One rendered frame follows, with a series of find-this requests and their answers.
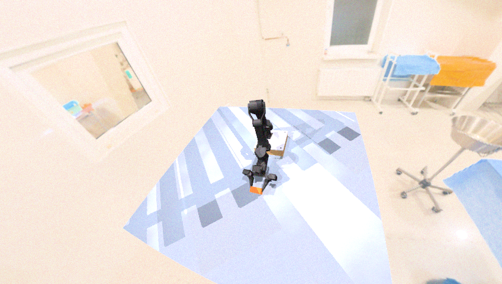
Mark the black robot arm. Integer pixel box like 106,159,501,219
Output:
247,99,273,173

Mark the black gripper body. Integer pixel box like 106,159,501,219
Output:
242,162,277,181

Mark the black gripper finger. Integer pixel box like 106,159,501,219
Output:
262,178,271,192
246,175,254,187

